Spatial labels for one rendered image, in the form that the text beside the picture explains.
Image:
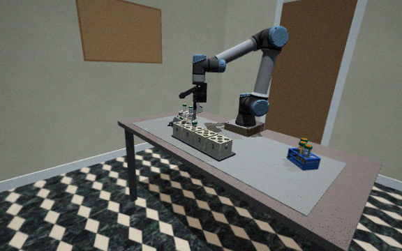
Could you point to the white tube rack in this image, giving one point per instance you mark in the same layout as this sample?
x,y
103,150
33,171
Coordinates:
x,y
186,117

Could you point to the blue tube rack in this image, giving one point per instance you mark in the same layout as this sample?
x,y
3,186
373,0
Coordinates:
x,y
309,163

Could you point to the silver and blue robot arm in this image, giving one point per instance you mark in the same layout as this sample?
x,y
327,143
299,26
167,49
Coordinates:
x,y
271,40

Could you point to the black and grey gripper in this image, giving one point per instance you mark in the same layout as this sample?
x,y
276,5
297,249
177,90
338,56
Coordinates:
x,y
199,96

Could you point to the grey bench mat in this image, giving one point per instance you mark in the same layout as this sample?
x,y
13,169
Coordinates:
x,y
260,163

